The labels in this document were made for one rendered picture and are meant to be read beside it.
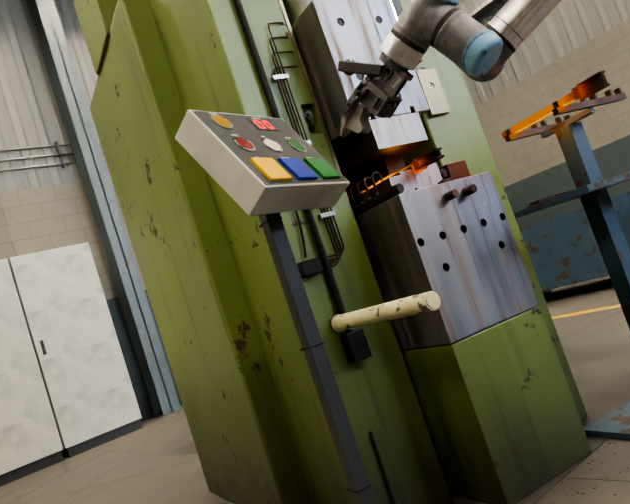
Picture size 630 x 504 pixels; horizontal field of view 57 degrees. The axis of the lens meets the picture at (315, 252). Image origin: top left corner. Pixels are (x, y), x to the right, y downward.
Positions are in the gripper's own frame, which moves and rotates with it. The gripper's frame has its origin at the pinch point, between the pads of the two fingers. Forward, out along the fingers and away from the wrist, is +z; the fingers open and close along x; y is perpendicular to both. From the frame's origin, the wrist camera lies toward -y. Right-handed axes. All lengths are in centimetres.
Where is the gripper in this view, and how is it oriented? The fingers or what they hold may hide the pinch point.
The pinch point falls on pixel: (342, 130)
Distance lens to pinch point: 142.8
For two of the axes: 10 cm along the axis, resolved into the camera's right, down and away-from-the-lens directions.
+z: -5.0, 7.3, 4.6
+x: 5.7, -1.2, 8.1
